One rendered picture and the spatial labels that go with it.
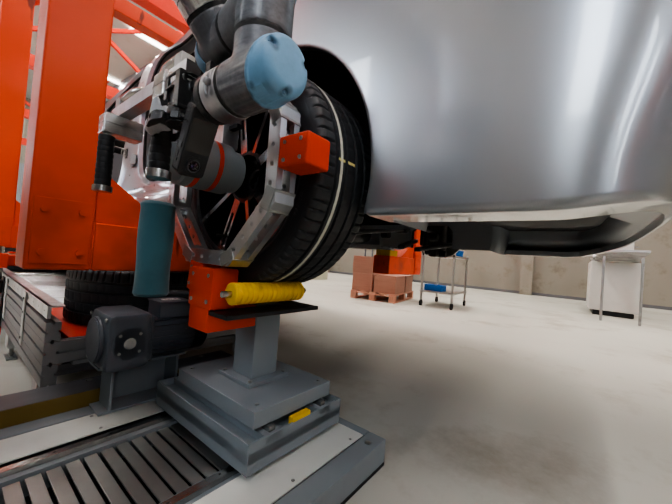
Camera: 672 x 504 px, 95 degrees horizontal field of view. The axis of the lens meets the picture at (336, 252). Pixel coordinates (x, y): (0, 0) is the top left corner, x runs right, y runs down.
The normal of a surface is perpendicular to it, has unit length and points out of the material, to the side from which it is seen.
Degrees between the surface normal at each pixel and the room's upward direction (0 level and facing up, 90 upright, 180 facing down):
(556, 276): 90
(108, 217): 90
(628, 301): 90
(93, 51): 90
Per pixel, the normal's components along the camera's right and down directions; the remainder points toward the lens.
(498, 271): -0.58, -0.06
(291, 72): 0.79, 0.04
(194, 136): 0.68, 0.52
